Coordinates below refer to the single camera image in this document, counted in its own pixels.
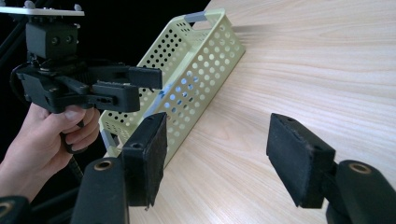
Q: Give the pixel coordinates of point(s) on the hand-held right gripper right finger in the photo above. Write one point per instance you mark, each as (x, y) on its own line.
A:
(295, 158)

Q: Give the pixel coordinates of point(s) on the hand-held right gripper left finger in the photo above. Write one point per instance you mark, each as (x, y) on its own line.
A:
(146, 161)

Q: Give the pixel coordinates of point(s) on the pale green perforated basket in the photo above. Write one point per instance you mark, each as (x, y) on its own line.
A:
(205, 59)

